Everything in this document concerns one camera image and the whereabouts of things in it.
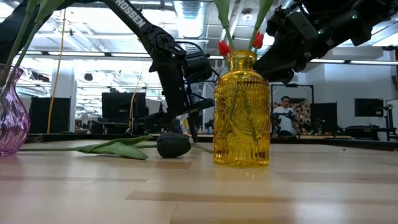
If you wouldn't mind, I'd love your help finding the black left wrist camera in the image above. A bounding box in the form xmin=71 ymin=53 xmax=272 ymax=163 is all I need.
xmin=185 ymin=51 xmax=214 ymax=83

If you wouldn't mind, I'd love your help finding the purple glass vase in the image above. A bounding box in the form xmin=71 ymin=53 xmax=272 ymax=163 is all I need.
xmin=0 ymin=65 xmax=31 ymax=156

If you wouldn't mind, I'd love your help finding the yellow glass vase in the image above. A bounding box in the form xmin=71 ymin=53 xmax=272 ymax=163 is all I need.
xmin=213 ymin=49 xmax=271 ymax=168

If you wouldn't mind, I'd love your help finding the black wall monitor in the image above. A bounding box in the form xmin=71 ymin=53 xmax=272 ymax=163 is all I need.
xmin=354 ymin=98 xmax=384 ymax=118

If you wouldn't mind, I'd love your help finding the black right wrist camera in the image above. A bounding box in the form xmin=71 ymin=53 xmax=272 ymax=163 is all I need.
xmin=269 ymin=6 xmax=318 ymax=43

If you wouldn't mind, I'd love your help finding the silver ventilation duct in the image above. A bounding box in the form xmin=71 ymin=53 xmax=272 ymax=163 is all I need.
xmin=174 ymin=0 xmax=208 ymax=54

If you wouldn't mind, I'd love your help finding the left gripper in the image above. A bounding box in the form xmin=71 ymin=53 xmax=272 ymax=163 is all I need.
xmin=144 ymin=90 xmax=215 ymax=144

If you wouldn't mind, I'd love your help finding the yellow power cord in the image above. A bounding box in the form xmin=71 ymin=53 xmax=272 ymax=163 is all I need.
xmin=46 ymin=7 xmax=67 ymax=134

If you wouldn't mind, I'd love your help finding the black computer monitor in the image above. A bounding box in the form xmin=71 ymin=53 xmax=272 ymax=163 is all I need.
xmin=101 ymin=91 xmax=147 ymax=124

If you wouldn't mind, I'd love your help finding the black camera on tripod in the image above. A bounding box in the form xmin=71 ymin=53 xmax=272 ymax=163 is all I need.
xmin=382 ymin=104 xmax=397 ymax=141

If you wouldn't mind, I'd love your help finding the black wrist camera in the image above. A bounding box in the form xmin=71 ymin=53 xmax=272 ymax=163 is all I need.
xmin=269 ymin=6 xmax=318 ymax=43
xmin=185 ymin=51 xmax=214 ymax=83

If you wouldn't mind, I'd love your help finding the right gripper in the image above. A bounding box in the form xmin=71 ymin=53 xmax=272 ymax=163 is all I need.
xmin=253 ymin=30 xmax=343 ymax=84

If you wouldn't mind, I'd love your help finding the black desk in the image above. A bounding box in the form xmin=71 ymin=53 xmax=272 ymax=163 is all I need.
xmin=345 ymin=124 xmax=397 ymax=141

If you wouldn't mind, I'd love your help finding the black partition panel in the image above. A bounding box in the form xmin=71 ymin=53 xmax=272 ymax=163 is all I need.
xmin=310 ymin=102 xmax=338 ymax=135
xmin=28 ymin=96 xmax=72 ymax=134

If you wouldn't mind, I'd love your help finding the person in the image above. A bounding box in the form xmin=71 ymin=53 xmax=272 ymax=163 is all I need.
xmin=272 ymin=95 xmax=301 ymax=136

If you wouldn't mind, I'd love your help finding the long ceiling light strip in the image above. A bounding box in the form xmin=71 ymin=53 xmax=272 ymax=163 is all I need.
xmin=110 ymin=52 xmax=153 ymax=59
xmin=309 ymin=57 xmax=348 ymax=64

